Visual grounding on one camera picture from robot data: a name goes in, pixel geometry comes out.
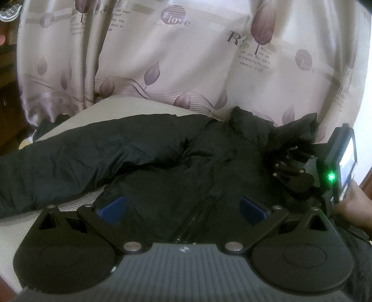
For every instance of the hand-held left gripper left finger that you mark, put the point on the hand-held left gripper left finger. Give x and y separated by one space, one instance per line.
112 209

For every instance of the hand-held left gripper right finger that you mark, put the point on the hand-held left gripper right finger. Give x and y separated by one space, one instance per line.
253 209

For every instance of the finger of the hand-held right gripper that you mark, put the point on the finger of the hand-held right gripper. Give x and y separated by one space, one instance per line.
293 152
293 181

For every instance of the black padded jacket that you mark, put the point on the black padded jacket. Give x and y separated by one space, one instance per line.
162 162

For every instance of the person's right hand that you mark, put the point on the person's right hand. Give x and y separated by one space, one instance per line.
353 204

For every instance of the dark cloth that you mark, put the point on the dark cloth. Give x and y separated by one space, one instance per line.
53 120

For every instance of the leaf printed pale curtain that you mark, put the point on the leaf printed pale curtain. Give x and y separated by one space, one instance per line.
186 58

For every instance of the grey white sneaker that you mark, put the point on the grey white sneaker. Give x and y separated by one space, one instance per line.
8 13

